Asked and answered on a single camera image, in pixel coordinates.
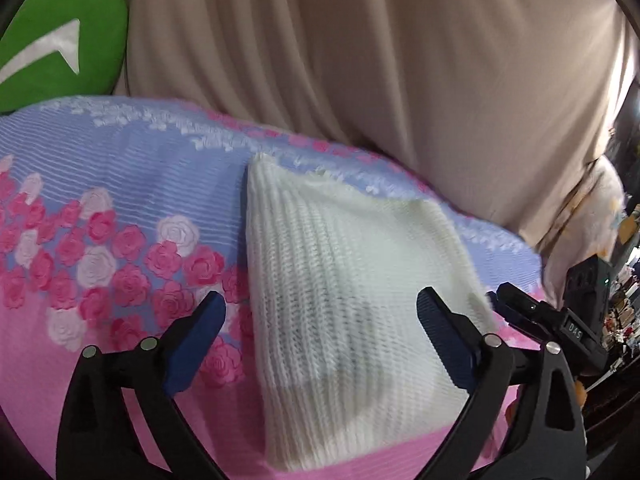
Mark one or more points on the white yellow printed cloth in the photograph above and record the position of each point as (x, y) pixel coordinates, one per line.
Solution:
(590, 210)

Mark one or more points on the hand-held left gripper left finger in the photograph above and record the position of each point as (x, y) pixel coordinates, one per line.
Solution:
(192, 350)

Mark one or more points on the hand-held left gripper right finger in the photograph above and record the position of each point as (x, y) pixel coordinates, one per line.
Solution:
(445, 345)

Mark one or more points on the dark cluttered shelf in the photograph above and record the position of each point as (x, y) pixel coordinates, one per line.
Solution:
(625, 280)

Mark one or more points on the beige curtain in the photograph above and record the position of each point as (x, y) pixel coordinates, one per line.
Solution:
(375, 60)

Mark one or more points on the green pillow white arrow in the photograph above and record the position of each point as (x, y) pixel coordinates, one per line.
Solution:
(60, 45)

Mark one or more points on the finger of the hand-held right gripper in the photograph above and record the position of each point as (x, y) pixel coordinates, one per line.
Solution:
(525, 307)

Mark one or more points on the blue pink floral bedsheet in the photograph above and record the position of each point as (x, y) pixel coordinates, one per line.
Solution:
(125, 220)

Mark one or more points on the white knit sweater red navy stripes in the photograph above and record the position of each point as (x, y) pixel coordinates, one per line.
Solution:
(350, 280)

